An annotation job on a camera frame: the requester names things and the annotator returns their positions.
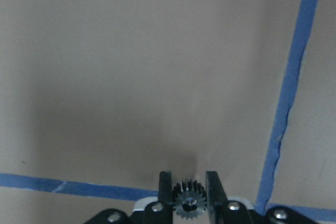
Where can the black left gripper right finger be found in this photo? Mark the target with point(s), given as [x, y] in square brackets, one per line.
[216, 197]

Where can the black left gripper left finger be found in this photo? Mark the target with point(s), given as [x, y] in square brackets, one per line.
[165, 197]

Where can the black bearing gear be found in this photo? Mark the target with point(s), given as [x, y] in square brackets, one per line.
[189, 199]

